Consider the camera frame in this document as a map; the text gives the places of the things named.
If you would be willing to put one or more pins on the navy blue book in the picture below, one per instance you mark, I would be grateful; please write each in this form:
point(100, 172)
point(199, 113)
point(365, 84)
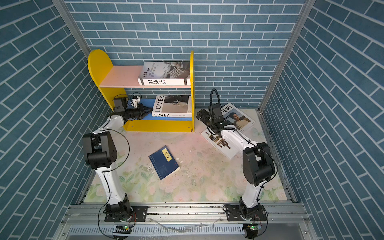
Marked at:
point(164, 162)

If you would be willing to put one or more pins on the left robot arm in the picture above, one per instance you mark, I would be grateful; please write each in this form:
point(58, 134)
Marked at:
point(101, 153)

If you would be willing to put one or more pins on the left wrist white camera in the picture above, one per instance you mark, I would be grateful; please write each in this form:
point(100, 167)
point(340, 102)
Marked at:
point(135, 100)

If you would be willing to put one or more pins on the white LOVER book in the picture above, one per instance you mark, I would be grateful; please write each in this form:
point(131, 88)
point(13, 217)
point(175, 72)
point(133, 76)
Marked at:
point(178, 106)

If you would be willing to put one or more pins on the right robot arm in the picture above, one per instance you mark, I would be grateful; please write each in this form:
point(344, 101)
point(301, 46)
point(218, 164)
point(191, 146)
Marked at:
point(259, 167)

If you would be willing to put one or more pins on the white brown-pattern book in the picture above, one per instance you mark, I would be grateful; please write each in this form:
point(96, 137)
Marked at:
point(226, 148)

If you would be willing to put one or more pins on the Heritage Cultural book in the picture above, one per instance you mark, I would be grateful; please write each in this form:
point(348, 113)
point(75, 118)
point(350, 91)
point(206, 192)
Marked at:
point(165, 74)

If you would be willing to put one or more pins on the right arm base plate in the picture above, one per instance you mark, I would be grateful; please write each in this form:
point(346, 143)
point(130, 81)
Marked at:
point(244, 213)

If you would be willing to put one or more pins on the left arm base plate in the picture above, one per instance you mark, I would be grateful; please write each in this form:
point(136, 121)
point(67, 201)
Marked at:
point(136, 214)

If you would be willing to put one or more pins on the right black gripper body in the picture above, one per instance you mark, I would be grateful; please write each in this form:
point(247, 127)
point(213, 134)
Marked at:
point(206, 118)

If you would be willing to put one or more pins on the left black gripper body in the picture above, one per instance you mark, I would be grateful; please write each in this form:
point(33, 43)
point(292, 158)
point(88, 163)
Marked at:
point(135, 112)

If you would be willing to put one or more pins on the yellow pink blue bookshelf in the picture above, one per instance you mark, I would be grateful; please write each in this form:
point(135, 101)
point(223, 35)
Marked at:
point(113, 80)

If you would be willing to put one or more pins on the aluminium front rail frame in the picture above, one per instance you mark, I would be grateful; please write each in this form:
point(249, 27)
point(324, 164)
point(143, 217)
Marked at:
point(189, 221)

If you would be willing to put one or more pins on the white LOEWE book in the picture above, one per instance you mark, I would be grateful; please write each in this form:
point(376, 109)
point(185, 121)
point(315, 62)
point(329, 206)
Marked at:
point(238, 118)

